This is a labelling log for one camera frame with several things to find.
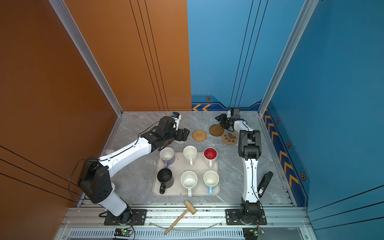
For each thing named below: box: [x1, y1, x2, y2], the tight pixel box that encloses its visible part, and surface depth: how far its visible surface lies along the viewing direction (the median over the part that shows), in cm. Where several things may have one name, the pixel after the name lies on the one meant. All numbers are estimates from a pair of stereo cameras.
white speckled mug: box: [180, 171, 198, 198], surface depth 80 cm
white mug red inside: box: [203, 147, 218, 168], surface depth 90 cm
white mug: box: [183, 145, 198, 166], surface depth 89 cm
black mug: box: [157, 168, 174, 195], surface depth 82 cm
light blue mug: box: [203, 170, 220, 196], surface depth 79 cm
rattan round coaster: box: [192, 129, 208, 142], surface depth 107 cm
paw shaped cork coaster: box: [222, 131, 239, 146], surface depth 106 cm
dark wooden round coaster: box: [209, 124, 225, 137], surface depth 111 cm
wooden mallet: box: [164, 200, 197, 235], surface depth 76 cm
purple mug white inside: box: [159, 147, 175, 169], surface depth 89 cm
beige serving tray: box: [152, 152, 220, 197], surface depth 84 cm
